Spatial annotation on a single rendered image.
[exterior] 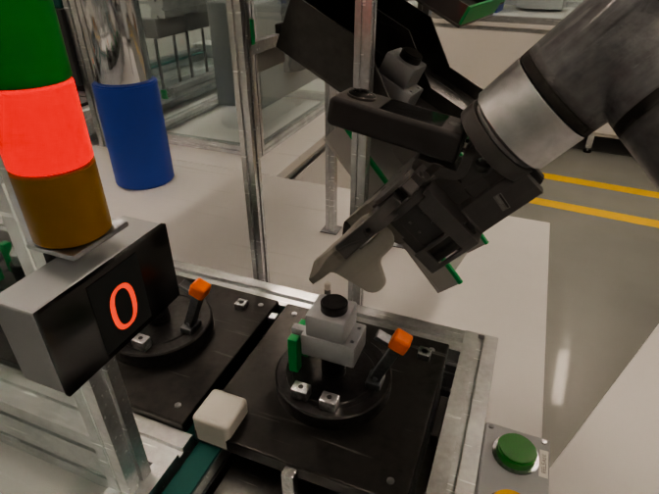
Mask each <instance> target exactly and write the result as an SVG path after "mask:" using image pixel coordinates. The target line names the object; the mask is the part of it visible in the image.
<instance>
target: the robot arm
mask: <svg viewBox="0 0 659 494"><path fill-rule="evenodd" d="M328 123H329V124H331V125H334V126H337V127H340V128H343V129H346V130H349V131H353V132H356V133H359V134H362V135H365V136H368V137H372V138H374V139H377V140H380V141H383V142H386V143H389V144H393V145H396V146H399V147H402V148H405V149H408V150H412V151H415V152H418V154H417V155H416V156H415V157H413V158H412V159H411V160H410V161H409V162H407V163H406V164H405V165H404V166H403V167H402V168H401V169H400V170H399V171H398V172H397V173H396V174H395V175H394V176H393V177H392V178H391V179H390V180H389V181H388V182H387V183H386V184H385V185H384V186H382V187H381V188H380V189H379V190H378V191H377V192H376V193H374V195H373V196H372V197H370V198H369V199H368V200H367V201H366V202H365V203H364V204H363V205H361V206H360V207H359V208H358V209H357V210H356V211H355V212H354V213H353V214H352V215H351V216H350V217H349V218H348V219H347V220H345V222H344V224H343V231H342V236H341V237H340V238H339V239H337V240H336V241H335V242H334V243H333V244H331V246H330V247H329V248H328V249H327V250H326V251H325V252H324V253H323V254H322V255H321V256H319V257H318V258H317V259H316V260H315V261H314V264H313V266H312V270H311V273H310V277H309V280H310V281H311V282H312V283H313V284H314V283H316V282H317V281H319V280H320V279H322V278H323V277H325V276H326V275H327V274H329V273H330V272H334V273H337V274H338V275H340V276H342V277H343V278H345V279H347V280H348V281H350V282H352V283H353V284H355V285H357V286H359V287H360V288H362V289H364V290H365V291H367V292H371V293H374V292H378V291H380V290H381V289H382V288H383V287H384V286H385V283H386V278H385V275H384V272H383V269H382V266H381V262H380V261H381V258H382V257H383V256H384V255H385V254H386V253H387V252H388V251H389V250H390V249H391V248H392V246H393V243H394V242H395V243H398V244H403V243H406V244H407V245H408V246H409V247H410V248H411V249H412V250H413V251H414V252H415V253H416V254H415V257H416V258H417V259H418V260H419V261H420V262H421V263H422V264H423V265H424V266H425V267H426V268H427V269H428V270H429V271H430V272H431V273H434V272H436V271H438V270H439V269H441V268H442V267H444V266H445V265H447V264H448V263H450V262H452V261H453V260H455V259H456V258H458V257H459V256H461V255H462V254H464V253H465V252H467V251H468V250H470V249H472V248H473V247H475V246H476V245H478V244H479V243H480V239H481V235H482V234H483V233H484V232H485V231H486V230H488V229H489V228H491V227H492V226H494V225H495V224H497V223H498V222H500V221H502V220H503V219H505V218H506V217H508V216H509V215H511V214H512V213H514V212H515V211H517V210H518V209H520V208H521V207H523V206H525V205H526V204H528V203H529V202H530V201H531V200H533V199H534V198H536V197H537V196H539V195H540V194H542V193H543V188H542V186H541V184H542V182H543V180H544V174H543V173H542V172H541V171H540V170H539V169H542V168H543V167H545V166H546V165H547V164H549V163H550V162H552V161H553V160H555V159H556V158H557V157H559V156H560V155H562V154H563V153H564V152H566V151H567V150H569V149H570V148H572V147H573V146H574V145H576V144H577V143H579V142H580V141H582V140H583V139H584V138H586V137H587V136H589V135H590V134H592V133H593V132H594V131H596V130H597V129H599V128H600V127H602V126H603V125H605V124H607V123H608V124H609V125H610V126H611V127H612V128H613V130H614V132H615V133H616V134H617V136H618V137H619V139H620V140H621V141H622V143H623V144H624V145H625V147H626V148H627V149H628V151H629V152H630V153H631V154H632V156H633V157H634V159H635V160H636V161H637V163H638V164H639V165H640V167H641V168H642V169H643V171H644V172H645V173H646V174H647V176H648V177H649V178H650V180H651V181H652V182H653V184H654V185H655V186H656V188H657V189H658V190H659V0H584V1H582V2H581V4H580V5H579V6H578V7H577V8H576V9H574V10H573V11H572V12H571V13H570V14H569V15H568V16H567V17H565V18H564V19H563V20H562V21H561V22H560V23H559V24H558V25H556V26H555V27H553V28H552V29H551V30H550V31H549V32H547V33H546V34H545V35H544V36H543V37H542V38H541V39H540V40H538V41H537V43H536V44H535V45H534V46H533V47H532V48H530V49H529V50H528V51H527V52H526V53H525V54H524V55H523V56H522V57H520V58H519V59H518V60H517V61H516V62H514V63H513V64H512V65H511V66H510V67H509V68H508V69H507V70H505V71H504V72H503V73H502V74H501V75H500V76H498V77H497V78H496V79H495V80H494V81H493V82H492V83H491V84H489V85H488V86H487V87H486V88H485V89H484V90H483V91H481V92H480V93H479V97H478V99H477V100H475V101H474V102H473V103H471V104H470V105H469V106H468V107H467V108H466V109H465V110H464V111H462V113H461V119H459V118H456V117H452V116H449V115H446V114H442V113H440V112H436V111H433V110H429V109H426V108H423V107H419V106H416V105H412V104H409V103H405V102H402V101H399V100H395V99H392V98H388V97H385V96H381V95H378V94H376V93H372V92H371V91H369V90H367V89H364V88H355V87H350V88H348V89H346V90H344V91H342V92H340V93H338V94H337V95H335V96H333V97H331V98H330V100H329V111H328ZM468 137H469V138H468ZM466 142H467V143H468V145H467V147H466V148H465V144H466ZM461 152H463V153H464V155H463V156H459V155H460V153H461ZM482 158H484V160H483V159H482ZM376 233H378V234H376ZM375 234H376V235H375ZM374 235H375V236H374ZM373 236H374V237H373ZM371 237H373V238H372V239H371V240H370V241H369V242H367V241H368V240H369V239H370V238H371ZM366 242H367V243H366ZM364 243H366V244H365V245H364V246H363V247H361V246H362V245H363V244H364ZM456 250H457V252H456V253H454V254H453V255H451V256H450V257H448V258H447V259H445V260H444V261H442V262H441V263H439V261H440V260H442V259H444V258H445V257H447V256H448V255H450V254H451V253H453V252H454V251H456ZM458 250H459V251H458Z"/></svg>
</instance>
